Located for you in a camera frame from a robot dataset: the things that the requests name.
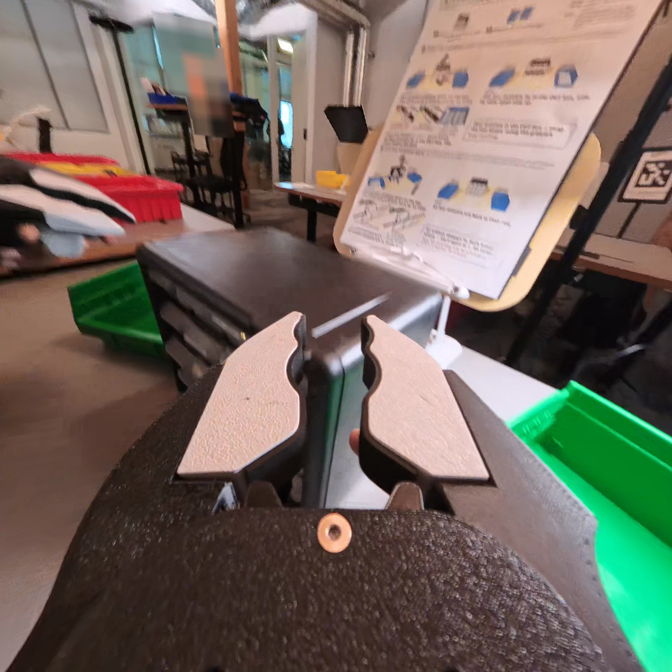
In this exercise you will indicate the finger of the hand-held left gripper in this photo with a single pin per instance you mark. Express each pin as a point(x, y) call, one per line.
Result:
point(52, 207)
point(68, 183)

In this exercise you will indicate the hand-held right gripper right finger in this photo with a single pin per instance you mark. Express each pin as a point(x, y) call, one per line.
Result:
point(420, 414)

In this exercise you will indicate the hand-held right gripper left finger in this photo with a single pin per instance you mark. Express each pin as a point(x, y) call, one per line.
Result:
point(246, 414)

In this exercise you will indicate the green bin holding drawers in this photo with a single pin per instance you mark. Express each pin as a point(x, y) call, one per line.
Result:
point(110, 309)

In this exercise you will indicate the black drawer cabinet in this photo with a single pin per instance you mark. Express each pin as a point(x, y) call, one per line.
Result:
point(273, 273)

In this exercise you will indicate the person's right hand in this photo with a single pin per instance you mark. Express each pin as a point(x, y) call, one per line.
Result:
point(355, 442)

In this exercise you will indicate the flat red plastic bin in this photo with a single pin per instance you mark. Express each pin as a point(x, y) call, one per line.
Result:
point(63, 157)

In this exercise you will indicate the flat yellow plastic bin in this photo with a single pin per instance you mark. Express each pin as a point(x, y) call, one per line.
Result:
point(94, 169)

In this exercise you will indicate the large red plastic bin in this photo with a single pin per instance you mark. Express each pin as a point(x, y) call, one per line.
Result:
point(141, 197)

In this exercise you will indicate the wooden side table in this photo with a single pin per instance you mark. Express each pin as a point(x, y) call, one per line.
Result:
point(131, 239)

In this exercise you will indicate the black pole stand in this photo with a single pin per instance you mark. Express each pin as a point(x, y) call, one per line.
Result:
point(123, 78)

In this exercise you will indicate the black metal shelf rack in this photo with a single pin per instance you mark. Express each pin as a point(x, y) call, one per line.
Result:
point(210, 183)

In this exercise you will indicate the wooden pillar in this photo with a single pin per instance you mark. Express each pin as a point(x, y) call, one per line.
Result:
point(228, 47)

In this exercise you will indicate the pale table on black legs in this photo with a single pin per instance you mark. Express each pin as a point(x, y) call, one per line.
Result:
point(309, 194)

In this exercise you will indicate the empty green bin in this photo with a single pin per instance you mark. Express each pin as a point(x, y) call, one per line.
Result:
point(630, 525)

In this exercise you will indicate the small yellow bin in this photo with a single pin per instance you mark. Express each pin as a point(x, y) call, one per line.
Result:
point(330, 179)

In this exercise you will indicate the printed instruction sheet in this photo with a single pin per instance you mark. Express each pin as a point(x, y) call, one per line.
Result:
point(472, 157)

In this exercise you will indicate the black monitor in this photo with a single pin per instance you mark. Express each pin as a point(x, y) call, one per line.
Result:
point(346, 123)

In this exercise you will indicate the black and white printed tag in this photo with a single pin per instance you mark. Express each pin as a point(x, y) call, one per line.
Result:
point(653, 176)

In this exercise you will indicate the wooden table with black frame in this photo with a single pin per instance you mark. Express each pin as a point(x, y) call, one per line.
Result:
point(619, 260)

